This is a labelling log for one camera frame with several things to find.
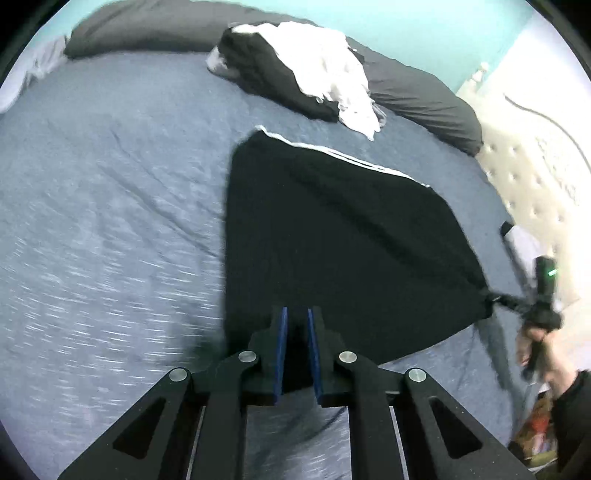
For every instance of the dark grey long bolster pillow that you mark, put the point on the dark grey long bolster pillow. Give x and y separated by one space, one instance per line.
194 26

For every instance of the light grey duvet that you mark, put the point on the light grey duvet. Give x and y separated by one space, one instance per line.
33 65

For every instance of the black sweater with white trim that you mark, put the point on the black sweater with white trim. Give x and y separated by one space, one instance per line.
382 255

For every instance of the cream tufted headboard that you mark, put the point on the cream tufted headboard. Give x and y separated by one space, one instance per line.
531 163

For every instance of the floor clutter beside bed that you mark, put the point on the floor clutter beside bed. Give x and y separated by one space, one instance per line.
535 444

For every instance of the black tracker box green light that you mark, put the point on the black tracker box green light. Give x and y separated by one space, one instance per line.
546 273

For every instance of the black and white clothes pile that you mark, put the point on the black and white clothes pile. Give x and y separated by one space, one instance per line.
309 69

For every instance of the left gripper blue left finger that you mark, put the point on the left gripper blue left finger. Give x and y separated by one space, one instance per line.
280 325

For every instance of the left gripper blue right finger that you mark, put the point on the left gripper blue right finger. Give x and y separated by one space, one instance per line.
315 357

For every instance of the person's right forearm black sleeve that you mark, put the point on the person's right forearm black sleeve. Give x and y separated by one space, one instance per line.
571 417

